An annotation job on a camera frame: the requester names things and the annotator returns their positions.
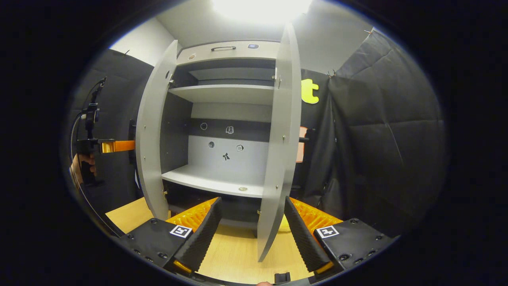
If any grey double-door shoe cabinet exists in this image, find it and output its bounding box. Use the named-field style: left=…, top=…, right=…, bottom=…
left=135, top=23, right=302, bottom=263

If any grey shoe cabinet door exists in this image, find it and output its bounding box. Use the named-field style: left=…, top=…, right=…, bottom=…
left=135, top=40, right=178, bottom=220
left=257, top=23, right=302, bottom=263

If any ceiling light panel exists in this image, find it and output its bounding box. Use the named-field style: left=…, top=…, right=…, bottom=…
left=210, top=0, right=314, bottom=23

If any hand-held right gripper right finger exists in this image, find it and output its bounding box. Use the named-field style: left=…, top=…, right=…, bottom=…
left=284, top=196, right=399, bottom=276

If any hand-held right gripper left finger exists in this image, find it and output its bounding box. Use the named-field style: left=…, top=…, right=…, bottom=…
left=119, top=197, right=223, bottom=274

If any black door handle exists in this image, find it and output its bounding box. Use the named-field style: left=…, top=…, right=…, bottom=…
left=129, top=119, right=137, bottom=164

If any white cabinet shelf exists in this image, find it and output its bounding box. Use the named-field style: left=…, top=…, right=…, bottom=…
left=162, top=164, right=266, bottom=198
left=169, top=85, right=275, bottom=106

